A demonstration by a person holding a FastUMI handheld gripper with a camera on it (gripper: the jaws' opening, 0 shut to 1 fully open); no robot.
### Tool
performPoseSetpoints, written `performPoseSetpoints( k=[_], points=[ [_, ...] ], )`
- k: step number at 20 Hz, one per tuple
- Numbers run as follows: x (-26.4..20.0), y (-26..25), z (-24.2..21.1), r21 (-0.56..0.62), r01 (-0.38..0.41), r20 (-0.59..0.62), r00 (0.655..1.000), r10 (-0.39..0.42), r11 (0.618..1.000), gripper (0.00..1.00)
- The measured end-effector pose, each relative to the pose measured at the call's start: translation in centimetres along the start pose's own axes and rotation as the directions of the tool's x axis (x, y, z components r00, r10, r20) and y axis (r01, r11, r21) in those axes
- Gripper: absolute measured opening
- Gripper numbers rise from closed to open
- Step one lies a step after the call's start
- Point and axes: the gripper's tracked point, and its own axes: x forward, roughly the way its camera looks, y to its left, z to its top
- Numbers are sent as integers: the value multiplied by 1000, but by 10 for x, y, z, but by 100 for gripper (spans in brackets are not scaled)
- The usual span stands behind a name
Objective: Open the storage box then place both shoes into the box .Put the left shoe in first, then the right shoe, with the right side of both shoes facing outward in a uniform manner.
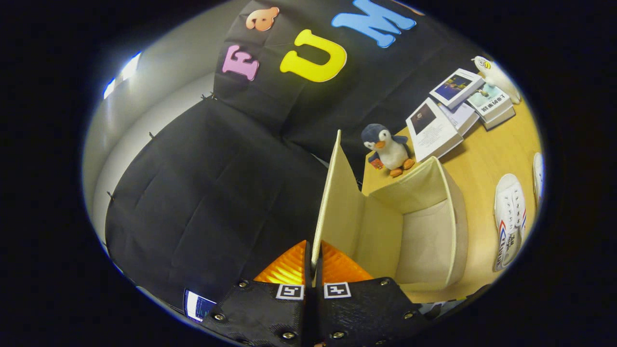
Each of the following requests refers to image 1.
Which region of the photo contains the black backdrop cloth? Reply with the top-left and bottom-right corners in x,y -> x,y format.
105,0 -> 483,309

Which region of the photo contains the bright ceiling light panel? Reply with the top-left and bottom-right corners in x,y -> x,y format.
103,51 -> 143,100

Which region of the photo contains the white duck plush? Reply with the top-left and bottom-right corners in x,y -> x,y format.
471,55 -> 522,105

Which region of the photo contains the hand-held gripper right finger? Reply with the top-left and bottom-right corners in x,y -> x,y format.
316,240 -> 432,347

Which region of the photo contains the white book dark portrait cover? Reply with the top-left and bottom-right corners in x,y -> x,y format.
406,97 -> 464,163

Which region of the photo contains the white book blue picture cover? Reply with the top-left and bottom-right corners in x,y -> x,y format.
429,68 -> 486,109

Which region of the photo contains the grey white penguin plush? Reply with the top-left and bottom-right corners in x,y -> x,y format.
362,123 -> 416,178

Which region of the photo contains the thin white book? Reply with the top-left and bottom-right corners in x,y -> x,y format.
439,100 -> 480,137

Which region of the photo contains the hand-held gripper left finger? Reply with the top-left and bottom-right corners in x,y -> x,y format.
200,240 -> 311,347

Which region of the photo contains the blue and white object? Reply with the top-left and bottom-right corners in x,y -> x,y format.
183,289 -> 217,322

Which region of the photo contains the white book teal picture cover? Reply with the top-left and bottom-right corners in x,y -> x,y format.
467,83 -> 512,121

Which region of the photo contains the thick white book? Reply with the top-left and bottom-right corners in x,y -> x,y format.
482,106 -> 516,132

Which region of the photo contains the white canvas shoe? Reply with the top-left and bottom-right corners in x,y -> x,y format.
532,152 -> 545,208
493,173 -> 527,272

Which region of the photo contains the beige fabric storage box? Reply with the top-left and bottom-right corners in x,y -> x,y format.
311,129 -> 469,292

